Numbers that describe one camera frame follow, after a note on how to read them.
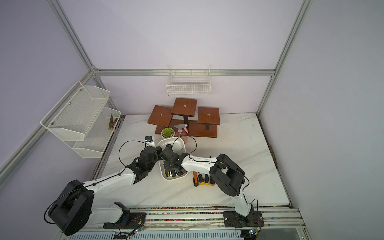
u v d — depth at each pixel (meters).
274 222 0.74
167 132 0.98
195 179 0.85
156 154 0.67
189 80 0.95
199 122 0.96
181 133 0.97
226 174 0.52
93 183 0.47
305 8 0.68
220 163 0.53
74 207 0.41
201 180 0.86
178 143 0.92
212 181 0.85
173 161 0.68
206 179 0.86
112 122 0.98
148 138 0.75
